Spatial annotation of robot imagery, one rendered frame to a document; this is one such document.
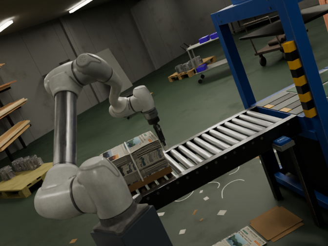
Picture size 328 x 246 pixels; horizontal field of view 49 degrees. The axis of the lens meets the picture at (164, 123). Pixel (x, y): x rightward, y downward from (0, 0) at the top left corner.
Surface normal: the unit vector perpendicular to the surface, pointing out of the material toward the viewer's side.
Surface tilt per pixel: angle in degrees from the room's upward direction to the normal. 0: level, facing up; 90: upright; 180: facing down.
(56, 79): 48
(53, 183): 39
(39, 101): 90
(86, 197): 84
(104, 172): 70
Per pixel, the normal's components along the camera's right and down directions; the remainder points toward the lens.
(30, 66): 0.72, -0.12
